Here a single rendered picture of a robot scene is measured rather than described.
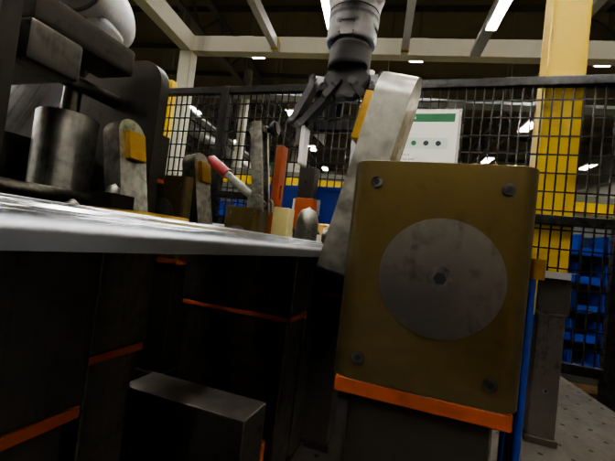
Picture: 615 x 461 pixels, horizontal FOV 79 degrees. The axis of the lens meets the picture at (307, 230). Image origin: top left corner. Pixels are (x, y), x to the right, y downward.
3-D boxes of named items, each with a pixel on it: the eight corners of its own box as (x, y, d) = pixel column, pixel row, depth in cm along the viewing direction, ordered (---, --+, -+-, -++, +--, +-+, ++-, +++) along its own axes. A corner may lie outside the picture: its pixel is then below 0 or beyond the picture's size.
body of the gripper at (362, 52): (322, 38, 64) (316, 91, 64) (371, 35, 62) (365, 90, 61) (333, 60, 71) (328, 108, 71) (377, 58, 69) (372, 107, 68)
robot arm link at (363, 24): (376, -2, 61) (372, 34, 61) (383, 30, 69) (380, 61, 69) (323, 4, 64) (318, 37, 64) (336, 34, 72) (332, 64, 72)
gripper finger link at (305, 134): (305, 125, 67) (301, 125, 67) (300, 164, 66) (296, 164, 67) (310, 131, 70) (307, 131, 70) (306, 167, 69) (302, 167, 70)
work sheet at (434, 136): (452, 210, 110) (462, 108, 111) (375, 205, 117) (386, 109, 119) (451, 211, 112) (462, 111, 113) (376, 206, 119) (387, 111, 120)
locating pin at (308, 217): (310, 253, 51) (316, 206, 51) (289, 251, 52) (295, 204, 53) (318, 253, 54) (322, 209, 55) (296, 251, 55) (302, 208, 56)
